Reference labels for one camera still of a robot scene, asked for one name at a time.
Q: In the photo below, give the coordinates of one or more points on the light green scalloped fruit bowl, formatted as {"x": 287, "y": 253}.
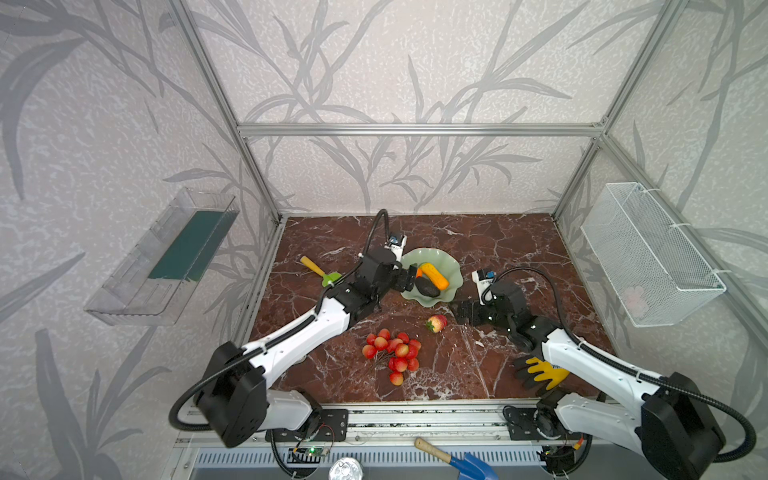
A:
{"x": 437, "y": 267}

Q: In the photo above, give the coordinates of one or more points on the silver metal can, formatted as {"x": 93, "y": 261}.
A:
{"x": 346, "y": 468}

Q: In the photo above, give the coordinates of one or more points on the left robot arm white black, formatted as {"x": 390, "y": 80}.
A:
{"x": 235, "y": 398}

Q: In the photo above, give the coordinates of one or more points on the red green fake apple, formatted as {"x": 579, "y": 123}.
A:
{"x": 436, "y": 323}

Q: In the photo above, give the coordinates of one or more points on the yellow black work glove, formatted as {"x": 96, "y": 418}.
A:
{"x": 538, "y": 375}

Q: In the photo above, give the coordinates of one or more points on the dark fake avocado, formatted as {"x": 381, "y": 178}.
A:
{"x": 426, "y": 288}

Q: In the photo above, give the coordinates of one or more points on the yellow orange fake mango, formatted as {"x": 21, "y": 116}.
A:
{"x": 437, "y": 278}

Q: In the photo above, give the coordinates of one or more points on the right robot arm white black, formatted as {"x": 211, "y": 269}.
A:
{"x": 665, "y": 419}

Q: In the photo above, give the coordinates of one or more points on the blue trowel wooden handle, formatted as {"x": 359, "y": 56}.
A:
{"x": 469, "y": 466}

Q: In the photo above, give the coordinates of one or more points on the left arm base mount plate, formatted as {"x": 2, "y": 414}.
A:
{"x": 330, "y": 425}

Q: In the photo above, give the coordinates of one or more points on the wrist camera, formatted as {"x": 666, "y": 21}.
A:
{"x": 483, "y": 279}
{"x": 396, "y": 244}

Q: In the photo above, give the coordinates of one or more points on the clear plastic wall tray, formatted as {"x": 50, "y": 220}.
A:
{"x": 158, "y": 277}

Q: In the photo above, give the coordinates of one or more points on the pink item in basket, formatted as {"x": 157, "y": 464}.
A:
{"x": 634, "y": 301}

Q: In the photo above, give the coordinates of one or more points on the white wire mesh basket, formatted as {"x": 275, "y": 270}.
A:
{"x": 637, "y": 243}

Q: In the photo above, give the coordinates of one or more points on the green toy spatula yellow handle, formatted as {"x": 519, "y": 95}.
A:
{"x": 327, "y": 278}

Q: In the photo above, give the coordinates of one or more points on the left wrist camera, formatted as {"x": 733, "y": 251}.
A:
{"x": 396, "y": 244}

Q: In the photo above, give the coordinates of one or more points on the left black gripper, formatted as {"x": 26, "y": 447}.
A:
{"x": 404, "y": 279}

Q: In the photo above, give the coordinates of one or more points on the red fake cherry bunch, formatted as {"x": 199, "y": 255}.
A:
{"x": 396, "y": 353}

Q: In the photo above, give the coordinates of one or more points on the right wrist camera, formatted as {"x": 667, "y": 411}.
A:
{"x": 483, "y": 279}

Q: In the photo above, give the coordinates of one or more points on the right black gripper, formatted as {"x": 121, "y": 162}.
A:
{"x": 479, "y": 309}

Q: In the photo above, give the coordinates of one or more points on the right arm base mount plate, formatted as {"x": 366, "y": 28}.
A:
{"x": 529, "y": 423}

